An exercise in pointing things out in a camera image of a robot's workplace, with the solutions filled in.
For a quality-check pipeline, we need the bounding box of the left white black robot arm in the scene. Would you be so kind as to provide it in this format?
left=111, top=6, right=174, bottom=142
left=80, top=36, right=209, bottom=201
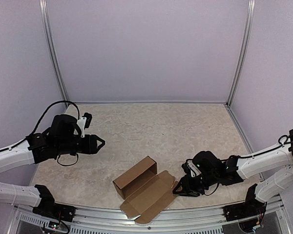
left=0, top=113, right=105, bottom=217

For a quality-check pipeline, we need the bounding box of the right aluminium corner post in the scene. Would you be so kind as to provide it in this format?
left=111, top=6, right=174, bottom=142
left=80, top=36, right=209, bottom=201
left=226, top=0, right=256, bottom=108

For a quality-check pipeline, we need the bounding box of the brown cardboard box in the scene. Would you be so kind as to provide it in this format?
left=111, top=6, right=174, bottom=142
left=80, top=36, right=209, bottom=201
left=113, top=156, right=178, bottom=224

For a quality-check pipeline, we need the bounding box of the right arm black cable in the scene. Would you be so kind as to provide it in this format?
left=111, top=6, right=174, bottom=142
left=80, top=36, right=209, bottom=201
left=277, top=135, right=293, bottom=147

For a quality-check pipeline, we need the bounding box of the aluminium corner post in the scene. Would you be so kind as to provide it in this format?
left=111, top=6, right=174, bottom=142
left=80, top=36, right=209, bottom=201
left=39, top=0, right=69, bottom=101
left=226, top=0, right=256, bottom=108

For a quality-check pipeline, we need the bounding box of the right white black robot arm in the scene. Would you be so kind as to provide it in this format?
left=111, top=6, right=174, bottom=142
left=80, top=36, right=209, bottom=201
left=173, top=129, right=293, bottom=216

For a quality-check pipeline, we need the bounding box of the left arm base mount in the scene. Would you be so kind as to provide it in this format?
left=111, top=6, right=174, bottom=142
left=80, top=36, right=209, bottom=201
left=32, top=203, right=76, bottom=222

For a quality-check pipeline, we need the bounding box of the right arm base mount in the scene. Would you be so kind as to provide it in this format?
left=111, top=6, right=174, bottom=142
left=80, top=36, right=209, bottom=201
left=223, top=202, right=266, bottom=221

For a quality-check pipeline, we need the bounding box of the front aluminium frame rail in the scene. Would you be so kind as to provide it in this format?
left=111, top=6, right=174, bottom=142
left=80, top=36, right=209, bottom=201
left=8, top=195, right=292, bottom=234

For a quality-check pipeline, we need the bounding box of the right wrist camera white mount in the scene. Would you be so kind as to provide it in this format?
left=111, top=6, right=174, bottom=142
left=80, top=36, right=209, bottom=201
left=181, top=159, right=201, bottom=177

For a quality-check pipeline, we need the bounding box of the left aluminium corner post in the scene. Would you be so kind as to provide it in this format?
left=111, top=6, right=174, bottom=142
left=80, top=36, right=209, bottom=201
left=39, top=0, right=69, bottom=101

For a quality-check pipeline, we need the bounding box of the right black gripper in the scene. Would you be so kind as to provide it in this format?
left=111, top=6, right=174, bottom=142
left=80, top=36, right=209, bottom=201
left=172, top=171, right=218, bottom=197

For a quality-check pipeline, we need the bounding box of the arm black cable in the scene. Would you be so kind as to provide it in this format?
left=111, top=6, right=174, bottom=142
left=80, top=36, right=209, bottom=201
left=33, top=100, right=80, bottom=166
left=277, top=135, right=293, bottom=147

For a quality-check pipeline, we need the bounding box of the small circuit board with led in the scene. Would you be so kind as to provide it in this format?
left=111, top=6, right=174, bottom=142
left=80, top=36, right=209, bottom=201
left=48, top=221, right=60, bottom=230

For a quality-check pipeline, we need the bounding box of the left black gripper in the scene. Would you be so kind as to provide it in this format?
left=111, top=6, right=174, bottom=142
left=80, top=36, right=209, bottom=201
left=56, top=134, right=105, bottom=155

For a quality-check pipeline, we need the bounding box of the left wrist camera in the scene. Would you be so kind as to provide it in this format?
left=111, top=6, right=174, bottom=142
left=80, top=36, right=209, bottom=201
left=73, top=112, right=92, bottom=138

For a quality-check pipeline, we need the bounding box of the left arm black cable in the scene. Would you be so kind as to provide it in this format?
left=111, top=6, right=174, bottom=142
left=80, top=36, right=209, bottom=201
left=33, top=100, right=80, bottom=166

